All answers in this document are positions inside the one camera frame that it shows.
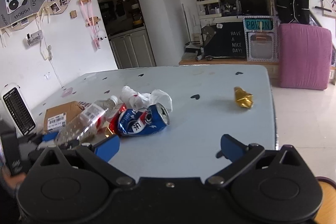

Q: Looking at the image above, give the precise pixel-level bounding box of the wooden trash bin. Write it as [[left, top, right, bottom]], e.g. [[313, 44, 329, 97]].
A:
[[315, 176, 336, 224]]

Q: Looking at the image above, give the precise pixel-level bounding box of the pink folded mattress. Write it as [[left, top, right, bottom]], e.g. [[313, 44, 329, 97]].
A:
[[278, 23, 333, 90]]

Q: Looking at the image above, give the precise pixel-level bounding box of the crushed blue soda can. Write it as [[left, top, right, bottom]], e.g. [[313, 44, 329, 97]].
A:
[[117, 103, 170, 136]]

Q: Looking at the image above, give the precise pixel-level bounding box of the toy oven cardboard box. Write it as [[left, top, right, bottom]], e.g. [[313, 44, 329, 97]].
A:
[[243, 16, 278, 63]]

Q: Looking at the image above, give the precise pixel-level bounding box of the clear plastic water bottle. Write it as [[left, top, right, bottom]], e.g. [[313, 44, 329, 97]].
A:
[[54, 96, 121, 146]]

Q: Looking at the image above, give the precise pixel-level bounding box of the red snack wrapper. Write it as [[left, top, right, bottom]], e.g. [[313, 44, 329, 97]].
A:
[[105, 103, 127, 137]]

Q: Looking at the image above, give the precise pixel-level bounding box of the white space heater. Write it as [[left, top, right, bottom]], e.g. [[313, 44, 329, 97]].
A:
[[1, 83, 36, 136]]

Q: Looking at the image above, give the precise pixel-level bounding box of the crumpled white plastic bag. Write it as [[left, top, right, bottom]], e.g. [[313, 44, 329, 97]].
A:
[[120, 86, 173, 113]]

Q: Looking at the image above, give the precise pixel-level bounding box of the gold foil wrapper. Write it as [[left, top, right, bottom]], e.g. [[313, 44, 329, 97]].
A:
[[234, 86, 253, 109]]

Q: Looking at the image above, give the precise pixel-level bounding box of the brown cardboard box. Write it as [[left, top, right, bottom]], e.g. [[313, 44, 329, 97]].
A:
[[43, 101, 84, 133]]

